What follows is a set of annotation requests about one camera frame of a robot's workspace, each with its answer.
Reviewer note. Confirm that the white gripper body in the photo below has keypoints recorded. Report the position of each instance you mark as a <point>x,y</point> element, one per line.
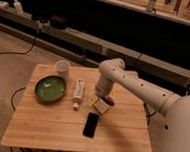
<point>102,91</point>

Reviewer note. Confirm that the black rectangular eraser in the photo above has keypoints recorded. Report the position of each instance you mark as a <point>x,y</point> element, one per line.
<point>90,125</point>

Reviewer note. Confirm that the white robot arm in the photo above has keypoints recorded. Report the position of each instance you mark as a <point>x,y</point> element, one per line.
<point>173,107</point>

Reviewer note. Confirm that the beige sponge block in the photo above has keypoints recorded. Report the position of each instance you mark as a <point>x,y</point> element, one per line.
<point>101,106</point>

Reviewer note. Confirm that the white remote controller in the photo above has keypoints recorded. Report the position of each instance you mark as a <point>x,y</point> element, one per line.
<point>78,90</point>

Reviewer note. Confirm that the wooden table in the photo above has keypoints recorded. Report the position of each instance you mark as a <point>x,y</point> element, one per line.
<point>60,126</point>

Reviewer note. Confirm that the green round plate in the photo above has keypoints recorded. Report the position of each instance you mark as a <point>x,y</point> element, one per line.
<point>50,89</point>

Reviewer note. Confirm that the black device on ledge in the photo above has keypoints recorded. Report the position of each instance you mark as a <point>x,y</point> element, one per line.
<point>58,22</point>

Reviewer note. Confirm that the white spray bottle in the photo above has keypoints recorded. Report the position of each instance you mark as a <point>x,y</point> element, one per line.
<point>18,7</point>

